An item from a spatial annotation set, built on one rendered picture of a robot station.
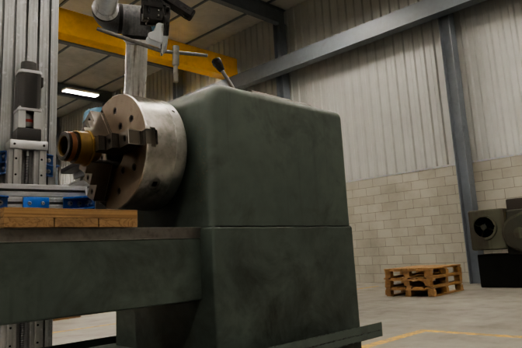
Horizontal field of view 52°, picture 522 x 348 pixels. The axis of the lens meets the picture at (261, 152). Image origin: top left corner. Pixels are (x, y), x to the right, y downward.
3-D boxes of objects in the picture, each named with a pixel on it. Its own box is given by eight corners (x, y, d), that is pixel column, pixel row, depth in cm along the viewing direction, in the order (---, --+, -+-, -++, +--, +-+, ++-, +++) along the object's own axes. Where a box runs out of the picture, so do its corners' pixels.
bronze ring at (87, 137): (88, 135, 145) (54, 131, 139) (106, 128, 139) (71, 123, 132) (88, 169, 144) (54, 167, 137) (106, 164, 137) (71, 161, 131)
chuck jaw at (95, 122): (117, 151, 150) (105, 121, 156) (125, 137, 148) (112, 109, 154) (79, 146, 142) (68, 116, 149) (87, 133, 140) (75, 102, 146)
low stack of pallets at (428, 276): (419, 290, 970) (415, 265, 978) (465, 290, 914) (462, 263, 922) (384, 296, 879) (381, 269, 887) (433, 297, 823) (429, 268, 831)
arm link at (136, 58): (111, 138, 223) (116, 3, 214) (147, 139, 229) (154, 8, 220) (114, 143, 212) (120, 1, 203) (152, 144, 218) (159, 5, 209)
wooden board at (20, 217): (67, 236, 150) (67, 221, 151) (137, 227, 125) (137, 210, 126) (-53, 238, 129) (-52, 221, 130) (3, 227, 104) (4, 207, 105)
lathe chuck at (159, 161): (109, 206, 161) (119, 102, 163) (171, 216, 139) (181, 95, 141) (81, 205, 155) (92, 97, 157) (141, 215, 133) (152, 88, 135)
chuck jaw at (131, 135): (130, 140, 145) (154, 128, 137) (130, 158, 144) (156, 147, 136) (92, 136, 138) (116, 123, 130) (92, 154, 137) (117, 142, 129)
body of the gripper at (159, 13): (139, 27, 166) (140, -10, 168) (167, 30, 169) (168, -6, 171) (143, 19, 159) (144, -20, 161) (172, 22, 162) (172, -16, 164)
